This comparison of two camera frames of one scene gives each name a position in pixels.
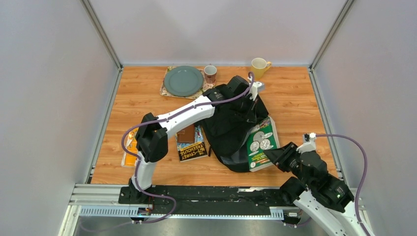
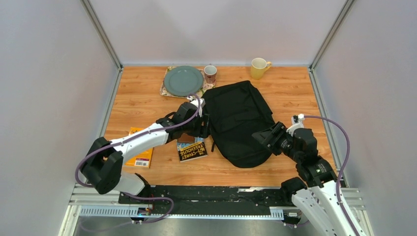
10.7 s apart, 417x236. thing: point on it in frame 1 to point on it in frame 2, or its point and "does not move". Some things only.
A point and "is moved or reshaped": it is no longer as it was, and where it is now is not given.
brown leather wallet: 186,135 does not move
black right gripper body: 292,164 to 282,143
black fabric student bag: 227,131 is moved or reshaped
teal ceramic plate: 183,81 does not move
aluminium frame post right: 345,7 does not move
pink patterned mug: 210,72 does not move
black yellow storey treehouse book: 188,151 does not move
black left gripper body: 244,104 to 195,128
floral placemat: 164,91 does not move
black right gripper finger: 274,154 to 264,136
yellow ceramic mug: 259,66 does not move
